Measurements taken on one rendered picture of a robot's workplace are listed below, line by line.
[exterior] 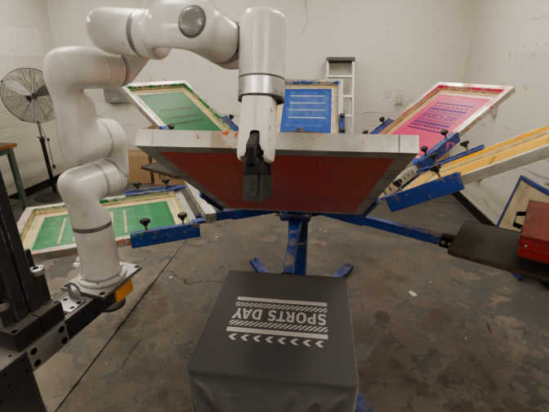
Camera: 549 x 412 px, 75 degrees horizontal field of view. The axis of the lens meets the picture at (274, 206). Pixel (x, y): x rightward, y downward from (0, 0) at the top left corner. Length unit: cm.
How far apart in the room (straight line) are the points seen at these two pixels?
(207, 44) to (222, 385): 81
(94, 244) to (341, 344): 72
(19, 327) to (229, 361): 49
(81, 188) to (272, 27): 60
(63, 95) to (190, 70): 476
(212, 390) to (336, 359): 34
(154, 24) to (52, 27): 595
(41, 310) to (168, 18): 69
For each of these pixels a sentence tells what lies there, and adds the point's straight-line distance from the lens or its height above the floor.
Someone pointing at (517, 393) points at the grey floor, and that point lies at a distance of 259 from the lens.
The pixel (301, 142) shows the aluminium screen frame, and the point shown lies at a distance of 73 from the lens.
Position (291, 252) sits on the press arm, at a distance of 158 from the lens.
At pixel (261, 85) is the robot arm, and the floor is 166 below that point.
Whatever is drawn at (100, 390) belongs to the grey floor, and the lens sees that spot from 243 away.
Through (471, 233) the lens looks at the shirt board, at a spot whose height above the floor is 95.
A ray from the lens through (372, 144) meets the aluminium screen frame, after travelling 74.
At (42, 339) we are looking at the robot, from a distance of 98.
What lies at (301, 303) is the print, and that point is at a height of 95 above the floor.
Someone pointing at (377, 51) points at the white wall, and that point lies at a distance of 536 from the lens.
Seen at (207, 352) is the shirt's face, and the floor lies 95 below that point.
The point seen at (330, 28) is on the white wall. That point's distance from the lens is 532.
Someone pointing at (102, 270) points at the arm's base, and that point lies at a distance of 106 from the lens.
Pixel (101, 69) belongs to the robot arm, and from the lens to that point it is 87.
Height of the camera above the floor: 169
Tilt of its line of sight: 22 degrees down
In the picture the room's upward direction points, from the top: straight up
